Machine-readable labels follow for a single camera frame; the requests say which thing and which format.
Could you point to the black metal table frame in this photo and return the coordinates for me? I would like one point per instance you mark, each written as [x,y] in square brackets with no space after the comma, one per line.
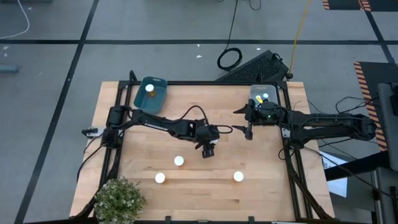
[202,83]

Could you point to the black keyboard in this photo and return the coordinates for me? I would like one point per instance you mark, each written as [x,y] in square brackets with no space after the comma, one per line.
[258,67]

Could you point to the black beam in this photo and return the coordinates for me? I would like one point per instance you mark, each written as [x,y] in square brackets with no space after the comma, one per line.
[357,166]

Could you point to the teal plastic bin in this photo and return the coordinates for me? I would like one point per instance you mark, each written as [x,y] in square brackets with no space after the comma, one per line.
[155,104]

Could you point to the large black striped-edge mat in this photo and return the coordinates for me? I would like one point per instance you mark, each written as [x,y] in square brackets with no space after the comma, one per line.
[373,74]

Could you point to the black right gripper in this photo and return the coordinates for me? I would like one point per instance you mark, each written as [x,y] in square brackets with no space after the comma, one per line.
[267,115]

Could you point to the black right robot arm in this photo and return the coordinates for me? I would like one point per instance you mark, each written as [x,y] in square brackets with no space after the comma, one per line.
[326,123]

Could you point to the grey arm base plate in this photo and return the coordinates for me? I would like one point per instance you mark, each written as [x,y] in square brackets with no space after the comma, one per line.
[94,131]
[285,133]

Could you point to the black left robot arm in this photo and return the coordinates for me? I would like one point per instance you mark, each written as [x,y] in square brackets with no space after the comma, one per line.
[161,123]

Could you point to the white sheet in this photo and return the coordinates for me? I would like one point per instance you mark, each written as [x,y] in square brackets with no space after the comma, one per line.
[339,186]

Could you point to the clear plastic bin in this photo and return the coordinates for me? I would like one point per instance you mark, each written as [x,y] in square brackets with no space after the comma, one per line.
[272,90]

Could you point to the green potted plant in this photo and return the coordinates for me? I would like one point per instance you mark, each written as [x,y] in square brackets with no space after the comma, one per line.
[119,200]

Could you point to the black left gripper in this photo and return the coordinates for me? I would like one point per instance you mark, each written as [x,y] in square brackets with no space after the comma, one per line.
[208,133]

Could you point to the grey cart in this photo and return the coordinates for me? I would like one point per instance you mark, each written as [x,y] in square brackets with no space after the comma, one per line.
[387,124]

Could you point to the narrow black striped-edge mat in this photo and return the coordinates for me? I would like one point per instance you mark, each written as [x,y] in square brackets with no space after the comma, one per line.
[345,4]

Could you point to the blue-grey floor block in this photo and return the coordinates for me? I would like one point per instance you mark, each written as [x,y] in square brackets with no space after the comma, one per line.
[7,69]

